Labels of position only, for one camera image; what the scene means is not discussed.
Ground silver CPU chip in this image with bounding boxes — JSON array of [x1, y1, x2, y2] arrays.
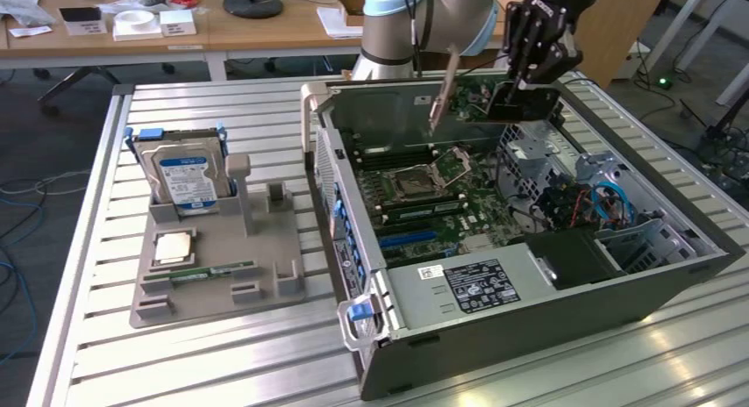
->
[[152, 231, 195, 264]]

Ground grey printed parts rack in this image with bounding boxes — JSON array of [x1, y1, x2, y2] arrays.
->
[[128, 154, 311, 329]]

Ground black tripod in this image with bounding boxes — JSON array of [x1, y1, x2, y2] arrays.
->
[[678, 84, 749, 180]]

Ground small metal disk bay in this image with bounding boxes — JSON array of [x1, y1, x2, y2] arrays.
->
[[593, 218, 701, 275]]

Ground white tape roll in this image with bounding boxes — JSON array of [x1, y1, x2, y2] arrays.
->
[[115, 11, 155, 32]]

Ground green motherboard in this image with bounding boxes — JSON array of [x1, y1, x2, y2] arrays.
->
[[348, 132, 531, 270]]

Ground flat white box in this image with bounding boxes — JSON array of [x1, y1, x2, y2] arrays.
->
[[111, 23, 166, 42]]

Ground green RAM stick on rack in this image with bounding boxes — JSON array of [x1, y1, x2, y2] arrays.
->
[[143, 260, 259, 282]]

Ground wooden desk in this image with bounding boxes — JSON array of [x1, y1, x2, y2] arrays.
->
[[207, 0, 527, 70], [0, 0, 227, 82]]

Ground blue expansion slot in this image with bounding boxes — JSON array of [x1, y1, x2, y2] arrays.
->
[[376, 230, 438, 251]]

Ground clear plastic bag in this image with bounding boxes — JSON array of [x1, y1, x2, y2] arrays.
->
[[0, 0, 59, 27]]

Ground metal socket cover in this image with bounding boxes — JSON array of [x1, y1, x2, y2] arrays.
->
[[430, 146, 473, 189]]

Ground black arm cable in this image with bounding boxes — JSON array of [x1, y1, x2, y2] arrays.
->
[[407, 0, 426, 78]]

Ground white box with black lid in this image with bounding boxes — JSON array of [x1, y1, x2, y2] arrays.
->
[[59, 6, 109, 36]]

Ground wooden cabinet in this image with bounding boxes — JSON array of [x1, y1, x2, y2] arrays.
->
[[494, 0, 672, 87]]

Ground blue floor cable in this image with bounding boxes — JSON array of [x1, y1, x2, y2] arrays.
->
[[0, 196, 45, 367]]

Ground white labelled box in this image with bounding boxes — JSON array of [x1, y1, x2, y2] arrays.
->
[[158, 8, 198, 38]]

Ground installed green RAM stick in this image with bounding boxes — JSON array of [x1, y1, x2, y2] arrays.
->
[[380, 195, 467, 222]]

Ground white table frame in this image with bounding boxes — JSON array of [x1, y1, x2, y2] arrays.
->
[[639, 0, 749, 105]]

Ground grey power supply unit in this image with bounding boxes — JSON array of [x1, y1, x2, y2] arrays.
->
[[384, 242, 554, 332]]

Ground blue wire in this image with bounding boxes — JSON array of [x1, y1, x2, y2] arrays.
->
[[589, 182, 638, 229]]

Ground green graphics card with bracket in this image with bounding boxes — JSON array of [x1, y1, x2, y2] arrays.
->
[[429, 45, 562, 134]]

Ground black round lamp base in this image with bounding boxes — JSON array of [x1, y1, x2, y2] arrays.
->
[[222, 0, 287, 20]]

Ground white box beside cabinet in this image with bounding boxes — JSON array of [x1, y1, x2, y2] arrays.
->
[[622, 38, 654, 82]]

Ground CPU socket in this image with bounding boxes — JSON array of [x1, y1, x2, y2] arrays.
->
[[392, 165, 443, 198]]

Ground hard disk in blue caddy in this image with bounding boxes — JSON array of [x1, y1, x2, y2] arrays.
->
[[125, 122, 231, 211]]

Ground black office chair base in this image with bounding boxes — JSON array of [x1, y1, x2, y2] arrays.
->
[[33, 63, 176, 117]]

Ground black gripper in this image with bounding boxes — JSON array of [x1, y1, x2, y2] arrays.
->
[[502, 0, 603, 91]]

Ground dark grey PC case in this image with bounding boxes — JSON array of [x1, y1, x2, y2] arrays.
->
[[299, 71, 748, 402]]

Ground white paper stack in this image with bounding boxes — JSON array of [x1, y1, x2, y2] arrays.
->
[[315, 5, 367, 40]]

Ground large metal disk bay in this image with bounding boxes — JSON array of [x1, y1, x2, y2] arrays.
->
[[497, 97, 586, 197]]

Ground black power wires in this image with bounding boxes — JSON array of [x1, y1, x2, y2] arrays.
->
[[507, 185, 586, 232]]

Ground white floor cable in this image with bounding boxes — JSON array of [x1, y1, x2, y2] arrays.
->
[[0, 169, 89, 197]]

